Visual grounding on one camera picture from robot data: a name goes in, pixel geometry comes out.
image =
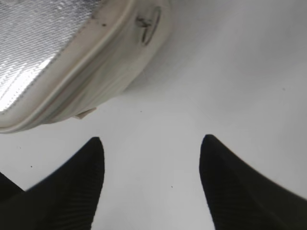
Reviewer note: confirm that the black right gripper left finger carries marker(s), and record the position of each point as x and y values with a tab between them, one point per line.
65	200

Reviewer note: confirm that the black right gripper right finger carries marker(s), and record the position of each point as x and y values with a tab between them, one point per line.
241	198

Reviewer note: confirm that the cream canvas zipper bag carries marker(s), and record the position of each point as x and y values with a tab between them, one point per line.
63	58

